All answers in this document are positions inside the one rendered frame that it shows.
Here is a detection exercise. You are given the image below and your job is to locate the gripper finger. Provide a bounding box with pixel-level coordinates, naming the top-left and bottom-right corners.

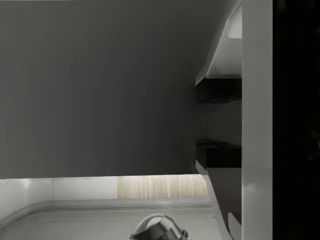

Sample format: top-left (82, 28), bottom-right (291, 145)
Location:
top-left (194, 139), bottom-right (243, 240)
top-left (194, 0), bottom-right (243, 105)

